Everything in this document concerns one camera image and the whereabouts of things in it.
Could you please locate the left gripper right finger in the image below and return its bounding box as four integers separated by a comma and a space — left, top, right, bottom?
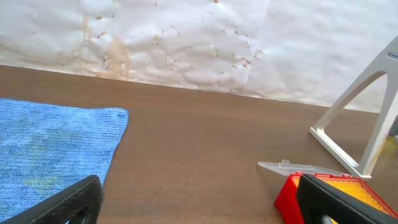
295, 174, 398, 224

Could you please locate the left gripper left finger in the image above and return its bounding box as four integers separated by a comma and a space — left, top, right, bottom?
0, 174, 104, 224

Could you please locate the red and yellow tip box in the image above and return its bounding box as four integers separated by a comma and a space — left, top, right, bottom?
257, 159, 398, 224

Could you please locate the blue cloth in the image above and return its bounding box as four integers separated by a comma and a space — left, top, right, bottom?
0, 98, 130, 223

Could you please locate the white and blue stand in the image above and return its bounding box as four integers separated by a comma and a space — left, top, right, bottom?
308, 35, 398, 182

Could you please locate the white pipette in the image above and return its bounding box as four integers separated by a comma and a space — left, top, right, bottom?
379, 115, 398, 158

